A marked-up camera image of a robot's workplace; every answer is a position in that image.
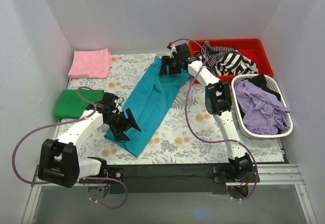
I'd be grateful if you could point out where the teal t-shirt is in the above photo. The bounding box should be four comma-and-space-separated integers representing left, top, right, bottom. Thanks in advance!
105, 57, 190, 157

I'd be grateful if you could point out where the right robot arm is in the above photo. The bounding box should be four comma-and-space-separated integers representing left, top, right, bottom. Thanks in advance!
159, 42, 254, 182

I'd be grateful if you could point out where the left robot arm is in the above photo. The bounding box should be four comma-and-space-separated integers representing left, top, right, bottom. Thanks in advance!
38, 92, 141, 188

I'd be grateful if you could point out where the black white striped shirt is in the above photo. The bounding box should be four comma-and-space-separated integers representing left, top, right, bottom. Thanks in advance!
202, 41, 259, 76

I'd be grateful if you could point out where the folded green shirt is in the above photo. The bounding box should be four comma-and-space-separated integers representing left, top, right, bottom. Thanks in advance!
54, 89, 105, 120

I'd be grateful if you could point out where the folded pink shirt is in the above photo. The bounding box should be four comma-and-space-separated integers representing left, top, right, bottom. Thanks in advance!
68, 48, 112, 79

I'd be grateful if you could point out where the floral patterned table mat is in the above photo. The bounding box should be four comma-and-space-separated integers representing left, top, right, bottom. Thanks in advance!
50, 53, 285, 165

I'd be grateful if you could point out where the red plastic tray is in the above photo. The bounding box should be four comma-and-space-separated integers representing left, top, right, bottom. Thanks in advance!
188, 38, 274, 84

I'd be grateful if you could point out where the black garment in basket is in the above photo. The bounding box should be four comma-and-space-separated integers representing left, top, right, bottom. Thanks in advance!
248, 74, 281, 101

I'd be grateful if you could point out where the white perforated laundry basket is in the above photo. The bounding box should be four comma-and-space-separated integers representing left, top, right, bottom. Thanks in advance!
231, 74, 293, 138

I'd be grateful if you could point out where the lavender shirt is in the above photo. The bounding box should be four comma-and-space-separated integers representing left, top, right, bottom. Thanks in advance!
234, 80, 290, 135

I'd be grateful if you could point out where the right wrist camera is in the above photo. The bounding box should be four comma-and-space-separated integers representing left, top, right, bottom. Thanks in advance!
167, 42, 177, 58

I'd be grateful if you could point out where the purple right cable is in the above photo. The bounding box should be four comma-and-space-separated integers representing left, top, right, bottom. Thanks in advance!
167, 39, 260, 202

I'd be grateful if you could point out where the aluminium rail frame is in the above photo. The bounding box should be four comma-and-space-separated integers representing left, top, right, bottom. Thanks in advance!
43, 164, 302, 186

